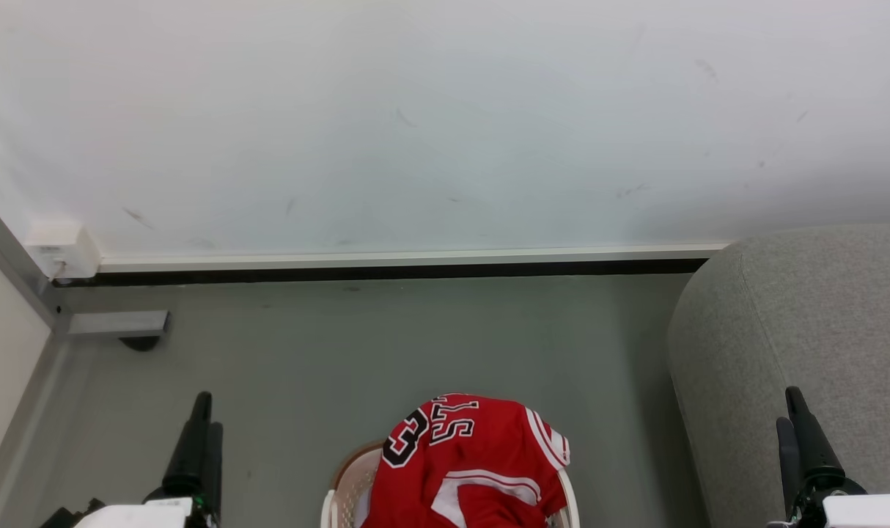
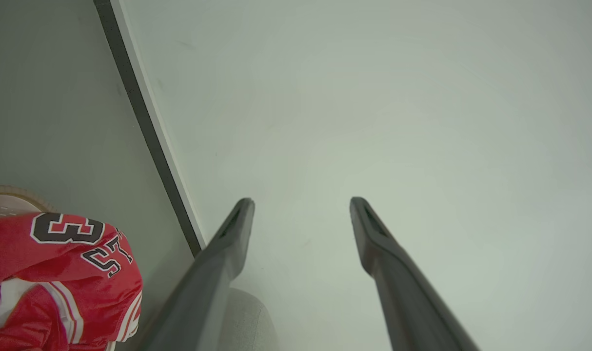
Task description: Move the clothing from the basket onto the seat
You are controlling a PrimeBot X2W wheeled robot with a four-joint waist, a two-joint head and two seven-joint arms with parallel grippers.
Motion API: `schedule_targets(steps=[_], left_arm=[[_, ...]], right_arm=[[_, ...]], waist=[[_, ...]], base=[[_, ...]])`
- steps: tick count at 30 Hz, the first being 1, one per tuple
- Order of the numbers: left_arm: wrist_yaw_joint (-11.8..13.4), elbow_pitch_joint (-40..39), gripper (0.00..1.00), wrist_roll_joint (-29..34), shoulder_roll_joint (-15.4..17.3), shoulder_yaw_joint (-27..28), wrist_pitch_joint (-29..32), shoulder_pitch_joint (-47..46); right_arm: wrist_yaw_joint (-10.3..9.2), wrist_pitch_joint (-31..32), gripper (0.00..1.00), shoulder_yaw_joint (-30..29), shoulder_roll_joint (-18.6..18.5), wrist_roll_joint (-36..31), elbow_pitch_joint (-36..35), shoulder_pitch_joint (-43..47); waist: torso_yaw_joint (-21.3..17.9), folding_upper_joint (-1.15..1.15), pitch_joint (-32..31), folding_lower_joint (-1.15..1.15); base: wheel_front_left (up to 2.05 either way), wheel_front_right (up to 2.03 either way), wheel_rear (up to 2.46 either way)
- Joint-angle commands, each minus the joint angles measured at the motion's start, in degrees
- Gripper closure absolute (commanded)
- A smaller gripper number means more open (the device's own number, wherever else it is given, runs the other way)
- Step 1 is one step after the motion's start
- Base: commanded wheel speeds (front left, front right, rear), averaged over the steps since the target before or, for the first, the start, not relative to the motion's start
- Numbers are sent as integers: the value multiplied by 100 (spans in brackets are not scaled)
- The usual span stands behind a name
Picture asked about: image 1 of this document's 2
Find grey metal frame post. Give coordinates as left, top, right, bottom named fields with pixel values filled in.
left=0, top=188, right=72, bottom=335

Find red basketball jersey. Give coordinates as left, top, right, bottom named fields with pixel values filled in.
left=361, top=393, right=572, bottom=528

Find white plastic laundry basket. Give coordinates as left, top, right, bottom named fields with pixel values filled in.
left=320, top=440, right=582, bottom=528

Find beige partition panel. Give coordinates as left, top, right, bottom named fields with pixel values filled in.
left=0, top=242, right=52, bottom=499

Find white baseboard strip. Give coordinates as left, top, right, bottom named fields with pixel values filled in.
left=97, top=244, right=732, bottom=274

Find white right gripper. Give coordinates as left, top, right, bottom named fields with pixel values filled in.
left=766, top=386, right=890, bottom=528

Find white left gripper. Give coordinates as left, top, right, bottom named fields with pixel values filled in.
left=42, top=392, right=224, bottom=528

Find grey metal foot bar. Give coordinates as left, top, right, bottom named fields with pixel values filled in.
left=67, top=309, right=171, bottom=339

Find white wall junction box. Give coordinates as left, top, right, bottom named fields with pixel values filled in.
left=26, top=222, right=102, bottom=280

